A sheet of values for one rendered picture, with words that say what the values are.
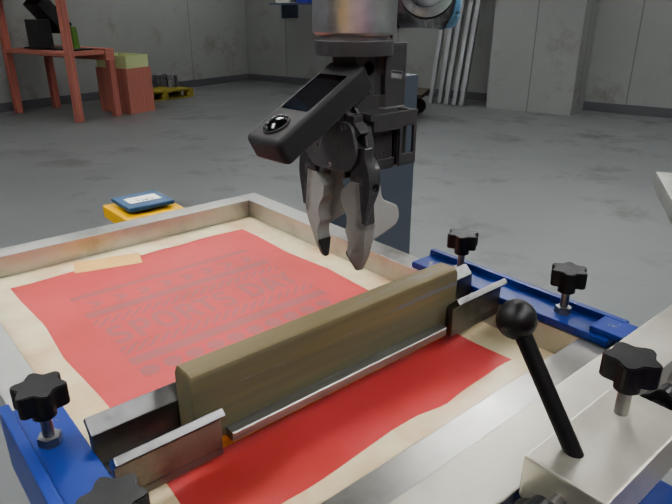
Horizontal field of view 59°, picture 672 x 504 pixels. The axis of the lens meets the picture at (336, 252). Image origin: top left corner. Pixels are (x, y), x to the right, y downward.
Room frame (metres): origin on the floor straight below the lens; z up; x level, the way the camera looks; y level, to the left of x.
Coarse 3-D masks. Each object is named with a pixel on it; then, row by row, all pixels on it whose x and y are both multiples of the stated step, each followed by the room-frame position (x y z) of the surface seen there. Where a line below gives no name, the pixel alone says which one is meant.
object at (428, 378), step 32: (160, 256) 0.94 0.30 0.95; (192, 256) 0.94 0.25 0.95; (288, 256) 0.94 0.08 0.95; (320, 288) 0.82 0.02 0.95; (352, 288) 0.82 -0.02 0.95; (416, 352) 0.64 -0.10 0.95; (448, 352) 0.64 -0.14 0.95; (480, 352) 0.64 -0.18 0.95; (352, 384) 0.57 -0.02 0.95; (384, 384) 0.57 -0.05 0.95; (416, 384) 0.57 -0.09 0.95; (448, 384) 0.57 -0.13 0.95; (384, 416) 0.51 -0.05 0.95
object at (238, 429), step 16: (416, 336) 0.61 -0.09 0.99; (432, 336) 0.61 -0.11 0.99; (384, 352) 0.57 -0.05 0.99; (400, 352) 0.58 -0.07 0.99; (352, 368) 0.54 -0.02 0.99; (368, 368) 0.54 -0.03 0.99; (320, 384) 0.51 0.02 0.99; (336, 384) 0.51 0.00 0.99; (288, 400) 0.48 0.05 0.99; (304, 400) 0.49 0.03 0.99; (256, 416) 0.46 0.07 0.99; (272, 416) 0.46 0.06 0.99; (240, 432) 0.44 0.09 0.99
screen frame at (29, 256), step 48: (48, 240) 0.93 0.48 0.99; (96, 240) 0.95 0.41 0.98; (144, 240) 1.01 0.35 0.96; (336, 240) 0.95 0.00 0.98; (0, 336) 0.62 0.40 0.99; (576, 336) 0.62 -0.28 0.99; (0, 384) 0.52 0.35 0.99; (528, 384) 0.52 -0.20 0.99; (432, 432) 0.44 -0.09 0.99; (480, 432) 0.44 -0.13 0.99; (384, 480) 0.38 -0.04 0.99
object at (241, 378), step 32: (384, 288) 0.60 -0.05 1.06; (416, 288) 0.61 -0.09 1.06; (448, 288) 0.65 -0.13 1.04; (320, 320) 0.53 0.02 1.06; (352, 320) 0.55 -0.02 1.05; (384, 320) 0.58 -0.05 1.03; (416, 320) 0.61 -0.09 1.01; (224, 352) 0.47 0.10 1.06; (256, 352) 0.47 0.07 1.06; (288, 352) 0.49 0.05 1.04; (320, 352) 0.52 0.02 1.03; (352, 352) 0.55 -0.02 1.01; (192, 384) 0.43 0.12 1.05; (224, 384) 0.45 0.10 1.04; (256, 384) 0.47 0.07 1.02; (288, 384) 0.49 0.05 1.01; (192, 416) 0.43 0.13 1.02
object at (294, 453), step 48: (48, 288) 0.82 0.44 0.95; (96, 288) 0.82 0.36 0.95; (96, 336) 0.68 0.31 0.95; (96, 384) 0.57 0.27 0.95; (144, 384) 0.57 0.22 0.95; (288, 432) 0.49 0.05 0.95; (336, 432) 0.49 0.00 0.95; (384, 432) 0.49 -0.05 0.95; (192, 480) 0.42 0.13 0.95; (240, 480) 0.42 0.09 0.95; (288, 480) 0.42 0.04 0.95
